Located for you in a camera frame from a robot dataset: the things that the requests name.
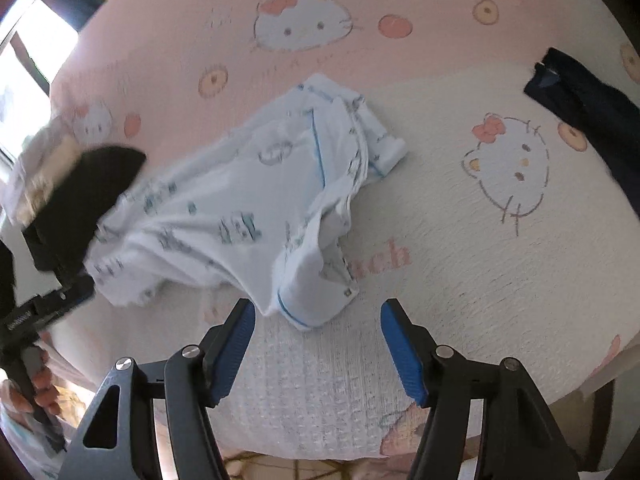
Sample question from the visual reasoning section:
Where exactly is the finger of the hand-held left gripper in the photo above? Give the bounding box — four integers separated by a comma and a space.
47, 275, 97, 321

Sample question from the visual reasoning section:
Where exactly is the dark navy garment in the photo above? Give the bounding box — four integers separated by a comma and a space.
524, 47, 640, 221

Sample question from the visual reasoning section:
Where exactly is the dark furniture leg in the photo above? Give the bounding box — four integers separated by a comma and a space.
582, 370, 618, 471

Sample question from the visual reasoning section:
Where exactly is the white printed pajama top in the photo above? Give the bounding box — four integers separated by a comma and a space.
82, 74, 408, 333

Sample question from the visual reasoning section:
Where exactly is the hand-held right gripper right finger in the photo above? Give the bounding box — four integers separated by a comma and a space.
380, 298, 581, 480

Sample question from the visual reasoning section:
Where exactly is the beige cloth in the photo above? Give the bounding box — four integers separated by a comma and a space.
0, 115, 81, 226

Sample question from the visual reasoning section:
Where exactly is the black cloth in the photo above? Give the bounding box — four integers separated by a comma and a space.
22, 145, 148, 286

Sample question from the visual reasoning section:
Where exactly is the bright window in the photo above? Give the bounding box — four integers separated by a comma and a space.
0, 0, 86, 161

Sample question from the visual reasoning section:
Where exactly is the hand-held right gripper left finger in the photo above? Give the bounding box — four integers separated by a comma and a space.
57, 298, 257, 480

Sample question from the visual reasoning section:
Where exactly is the pink white printed blanket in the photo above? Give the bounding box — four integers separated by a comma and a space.
0, 0, 640, 461

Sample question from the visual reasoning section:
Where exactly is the person's left hand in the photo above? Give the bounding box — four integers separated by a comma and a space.
0, 347, 63, 418

